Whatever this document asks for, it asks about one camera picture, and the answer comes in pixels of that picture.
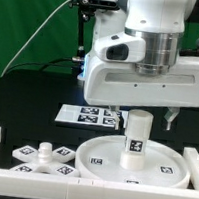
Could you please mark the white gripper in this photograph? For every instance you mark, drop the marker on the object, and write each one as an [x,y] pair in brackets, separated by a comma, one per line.
[115,85]

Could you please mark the white round table top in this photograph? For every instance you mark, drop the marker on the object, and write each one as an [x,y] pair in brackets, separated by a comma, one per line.
[99,158]

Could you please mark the white cross-shaped table base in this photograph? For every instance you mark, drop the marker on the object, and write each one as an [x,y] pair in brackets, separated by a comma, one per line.
[45,160]

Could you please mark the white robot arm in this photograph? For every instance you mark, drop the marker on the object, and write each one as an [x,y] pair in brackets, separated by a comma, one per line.
[161,24]

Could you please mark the white marker tag plate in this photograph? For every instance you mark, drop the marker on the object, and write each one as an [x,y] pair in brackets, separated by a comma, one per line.
[93,116]

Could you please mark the white U-shaped obstacle fence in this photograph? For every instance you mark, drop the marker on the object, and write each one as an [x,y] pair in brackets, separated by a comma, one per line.
[33,182]

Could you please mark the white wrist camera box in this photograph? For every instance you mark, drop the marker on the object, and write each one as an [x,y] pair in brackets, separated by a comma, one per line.
[120,47]

